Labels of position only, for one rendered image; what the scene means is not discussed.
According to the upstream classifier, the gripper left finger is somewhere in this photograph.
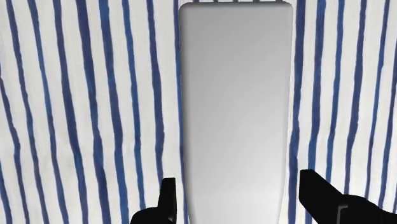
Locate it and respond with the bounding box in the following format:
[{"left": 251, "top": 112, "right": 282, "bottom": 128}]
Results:
[{"left": 129, "top": 177, "right": 178, "bottom": 224}]

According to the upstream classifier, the blue striped white bed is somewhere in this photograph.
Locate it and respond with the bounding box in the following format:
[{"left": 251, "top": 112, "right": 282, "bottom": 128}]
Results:
[{"left": 0, "top": 0, "right": 397, "bottom": 224}]

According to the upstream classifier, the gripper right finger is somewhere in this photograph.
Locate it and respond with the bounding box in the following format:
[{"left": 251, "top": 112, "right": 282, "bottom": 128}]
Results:
[{"left": 298, "top": 168, "right": 397, "bottom": 224}]

